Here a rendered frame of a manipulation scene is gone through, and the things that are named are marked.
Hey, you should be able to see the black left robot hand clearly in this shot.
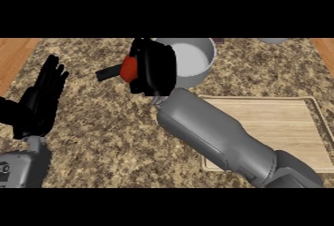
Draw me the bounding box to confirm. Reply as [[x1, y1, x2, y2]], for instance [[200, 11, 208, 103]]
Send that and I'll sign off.
[[0, 54, 72, 140]]

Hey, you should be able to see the red bell pepper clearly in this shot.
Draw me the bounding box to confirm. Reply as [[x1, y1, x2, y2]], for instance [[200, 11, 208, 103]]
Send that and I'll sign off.
[[119, 56, 140, 83]]

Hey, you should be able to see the grey round object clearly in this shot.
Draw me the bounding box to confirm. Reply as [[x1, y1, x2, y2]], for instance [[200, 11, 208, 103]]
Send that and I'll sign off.
[[258, 37, 290, 45]]

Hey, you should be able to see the grey pot with black handle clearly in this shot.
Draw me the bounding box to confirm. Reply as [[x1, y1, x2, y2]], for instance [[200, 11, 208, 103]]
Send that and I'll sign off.
[[95, 37, 218, 90]]

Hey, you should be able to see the pale wooden tray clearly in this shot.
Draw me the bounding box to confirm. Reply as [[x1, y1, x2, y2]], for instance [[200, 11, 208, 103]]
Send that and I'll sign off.
[[196, 94, 334, 174]]

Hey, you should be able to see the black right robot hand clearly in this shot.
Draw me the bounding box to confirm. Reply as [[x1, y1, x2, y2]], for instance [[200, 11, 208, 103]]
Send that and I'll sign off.
[[129, 37, 180, 97]]

